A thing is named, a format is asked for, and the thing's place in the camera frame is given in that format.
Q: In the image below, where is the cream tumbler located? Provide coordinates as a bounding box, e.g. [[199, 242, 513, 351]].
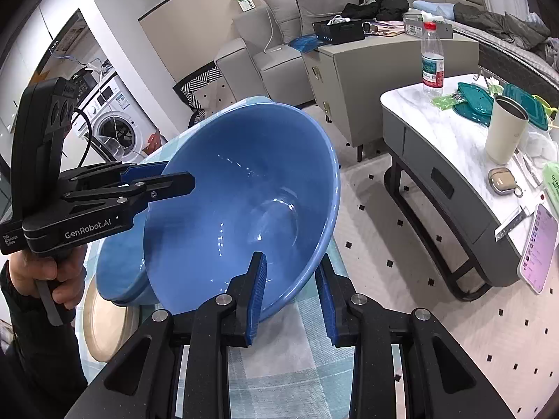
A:
[[486, 95, 530, 166]]

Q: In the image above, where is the person's left forearm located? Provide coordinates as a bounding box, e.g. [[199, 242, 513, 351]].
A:
[[0, 262, 88, 419]]

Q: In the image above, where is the blue bowl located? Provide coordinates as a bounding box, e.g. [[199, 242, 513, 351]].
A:
[[143, 100, 341, 320], [95, 222, 175, 307]]

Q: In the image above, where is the marble top coffee table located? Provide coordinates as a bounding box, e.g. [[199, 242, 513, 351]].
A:
[[380, 72, 559, 302]]

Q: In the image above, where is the black clothing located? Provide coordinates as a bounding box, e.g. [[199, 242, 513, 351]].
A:
[[341, 0, 409, 20]]

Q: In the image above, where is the blue packet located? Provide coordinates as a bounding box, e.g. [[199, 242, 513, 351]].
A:
[[288, 35, 321, 51]]

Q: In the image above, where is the black box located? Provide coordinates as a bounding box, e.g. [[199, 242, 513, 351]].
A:
[[312, 20, 365, 46]]

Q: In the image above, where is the beige side cabinet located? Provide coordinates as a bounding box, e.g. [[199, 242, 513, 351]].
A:
[[303, 32, 479, 162]]

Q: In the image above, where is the grey sofa cushion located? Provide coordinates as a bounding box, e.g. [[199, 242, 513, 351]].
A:
[[261, 0, 302, 44], [288, 0, 361, 42]]

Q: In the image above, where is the green packet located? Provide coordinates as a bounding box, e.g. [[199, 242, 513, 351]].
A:
[[542, 161, 559, 223]]

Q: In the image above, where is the white washing machine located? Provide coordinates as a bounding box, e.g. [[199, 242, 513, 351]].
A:
[[81, 74, 160, 162]]

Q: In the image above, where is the grey sofa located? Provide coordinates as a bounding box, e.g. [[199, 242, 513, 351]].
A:
[[214, 0, 487, 97]]

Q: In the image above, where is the dark green jacket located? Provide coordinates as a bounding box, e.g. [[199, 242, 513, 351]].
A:
[[454, 2, 553, 51]]

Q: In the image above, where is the person's left hand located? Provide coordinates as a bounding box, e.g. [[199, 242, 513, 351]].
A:
[[8, 244, 87, 315]]

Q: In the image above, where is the clear water bottle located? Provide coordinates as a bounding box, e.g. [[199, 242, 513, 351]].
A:
[[421, 22, 445, 94]]

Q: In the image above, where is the beige earbuds case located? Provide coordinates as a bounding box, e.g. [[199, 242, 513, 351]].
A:
[[488, 167, 524, 197]]

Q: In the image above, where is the black cable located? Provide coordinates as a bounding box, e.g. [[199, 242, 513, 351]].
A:
[[72, 107, 94, 171]]

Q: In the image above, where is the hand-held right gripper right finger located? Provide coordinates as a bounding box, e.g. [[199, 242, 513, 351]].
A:
[[315, 253, 518, 419]]

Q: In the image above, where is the teal container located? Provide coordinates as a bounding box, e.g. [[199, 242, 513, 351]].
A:
[[502, 83, 555, 132]]

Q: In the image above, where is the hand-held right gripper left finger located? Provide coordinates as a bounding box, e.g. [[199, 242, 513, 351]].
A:
[[74, 251, 268, 419]]

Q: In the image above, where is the teal container lid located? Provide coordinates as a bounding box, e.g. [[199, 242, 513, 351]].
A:
[[452, 82, 499, 127]]

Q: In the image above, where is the cream round plate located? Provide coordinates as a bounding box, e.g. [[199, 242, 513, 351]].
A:
[[82, 286, 147, 363]]

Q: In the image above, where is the smartphone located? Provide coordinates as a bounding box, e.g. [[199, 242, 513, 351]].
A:
[[517, 203, 559, 295]]

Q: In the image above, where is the red cardboard box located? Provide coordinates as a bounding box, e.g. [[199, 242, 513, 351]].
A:
[[144, 133, 169, 153]]

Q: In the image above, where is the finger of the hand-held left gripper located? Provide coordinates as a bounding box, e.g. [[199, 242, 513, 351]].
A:
[[61, 161, 170, 190], [63, 171, 196, 219]]

